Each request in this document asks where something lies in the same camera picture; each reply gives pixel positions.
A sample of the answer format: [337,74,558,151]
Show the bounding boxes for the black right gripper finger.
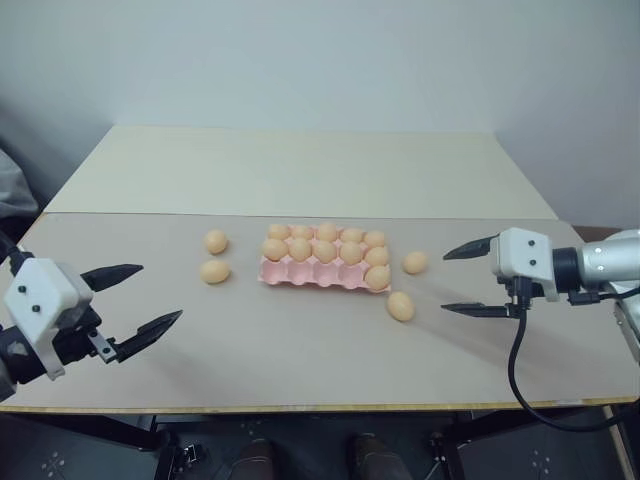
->
[440,301,510,320]
[442,235,495,262]

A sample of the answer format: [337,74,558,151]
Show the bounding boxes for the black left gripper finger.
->
[115,309,185,364]
[79,262,146,295]

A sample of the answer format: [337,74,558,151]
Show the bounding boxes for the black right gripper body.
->
[500,273,545,320]

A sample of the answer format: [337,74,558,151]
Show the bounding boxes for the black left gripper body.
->
[48,272,126,367]

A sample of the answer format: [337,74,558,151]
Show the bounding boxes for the pink egg tray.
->
[256,228,393,295]

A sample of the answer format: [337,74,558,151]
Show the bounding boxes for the black table leg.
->
[439,405,640,480]
[0,411,172,480]

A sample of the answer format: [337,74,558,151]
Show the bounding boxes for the silver robot body part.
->
[611,285,640,362]

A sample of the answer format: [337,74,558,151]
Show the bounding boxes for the grey fabric object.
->
[0,137,41,222]

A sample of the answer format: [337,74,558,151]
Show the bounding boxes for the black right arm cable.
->
[506,284,640,432]

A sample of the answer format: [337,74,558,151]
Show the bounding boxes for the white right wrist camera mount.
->
[489,226,562,303]

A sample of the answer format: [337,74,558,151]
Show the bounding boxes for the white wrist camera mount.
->
[3,257,96,382]
[489,226,562,303]

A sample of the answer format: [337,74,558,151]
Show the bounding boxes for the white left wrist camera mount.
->
[3,257,96,382]

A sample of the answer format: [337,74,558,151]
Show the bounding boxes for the black metal bracket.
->
[428,433,450,462]
[178,441,207,467]

